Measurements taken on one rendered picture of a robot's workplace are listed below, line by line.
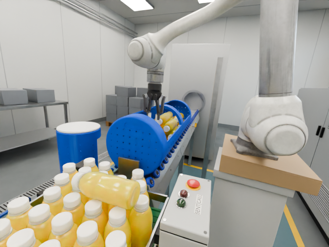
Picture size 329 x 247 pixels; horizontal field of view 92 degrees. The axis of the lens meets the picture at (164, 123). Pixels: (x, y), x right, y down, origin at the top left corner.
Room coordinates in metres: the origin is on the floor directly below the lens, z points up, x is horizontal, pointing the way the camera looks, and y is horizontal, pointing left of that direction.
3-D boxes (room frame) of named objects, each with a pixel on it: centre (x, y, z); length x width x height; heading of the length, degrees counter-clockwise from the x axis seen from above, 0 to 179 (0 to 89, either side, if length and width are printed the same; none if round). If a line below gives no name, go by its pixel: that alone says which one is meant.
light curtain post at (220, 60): (1.97, -0.59, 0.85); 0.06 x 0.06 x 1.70; 74
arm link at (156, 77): (0.89, 0.07, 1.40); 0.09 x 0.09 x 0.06
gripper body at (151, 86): (0.89, 0.07, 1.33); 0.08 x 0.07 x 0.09; 74
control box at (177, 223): (0.35, -0.08, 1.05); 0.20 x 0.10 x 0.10; 164
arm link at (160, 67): (0.87, 0.07, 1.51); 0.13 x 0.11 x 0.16; 163
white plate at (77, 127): (1.09, 0.61, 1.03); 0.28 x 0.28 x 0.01
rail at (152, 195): (0.55, 0.16, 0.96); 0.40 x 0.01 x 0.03; 74
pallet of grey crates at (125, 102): (4.76, 1.05, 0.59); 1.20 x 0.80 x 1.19; 68
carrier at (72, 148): (1.09, 0.61, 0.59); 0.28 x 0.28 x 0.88
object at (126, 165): (0.63, 0.14, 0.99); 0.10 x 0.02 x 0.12; 74
